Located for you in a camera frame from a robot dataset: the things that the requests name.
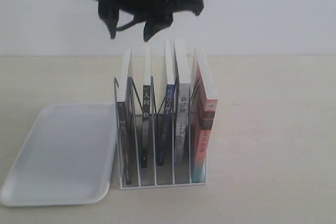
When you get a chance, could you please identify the dark brown spine book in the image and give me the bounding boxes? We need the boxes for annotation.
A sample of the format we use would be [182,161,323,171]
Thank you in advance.
[117,50,133,185]

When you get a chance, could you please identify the blue moon cover book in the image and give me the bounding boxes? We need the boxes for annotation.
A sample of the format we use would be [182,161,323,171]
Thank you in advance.
[156,39,175,166]

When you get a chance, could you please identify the red teal spine book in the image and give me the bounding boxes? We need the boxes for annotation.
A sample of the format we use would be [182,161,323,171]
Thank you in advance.
[191,48,218,183]

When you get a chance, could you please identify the grey white spine book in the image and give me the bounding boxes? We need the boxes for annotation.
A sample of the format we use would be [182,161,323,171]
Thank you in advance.
[174,38,191,164]

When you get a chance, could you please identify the black spine book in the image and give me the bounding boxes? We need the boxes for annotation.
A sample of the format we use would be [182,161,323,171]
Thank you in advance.
[141,47,151,168]

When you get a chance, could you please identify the white plastic tray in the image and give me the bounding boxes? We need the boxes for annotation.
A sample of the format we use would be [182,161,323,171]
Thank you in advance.
[1,103,117,207]

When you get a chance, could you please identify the white wire book rack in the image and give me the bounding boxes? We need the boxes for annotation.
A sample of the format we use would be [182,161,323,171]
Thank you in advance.
[113,52,208,190]

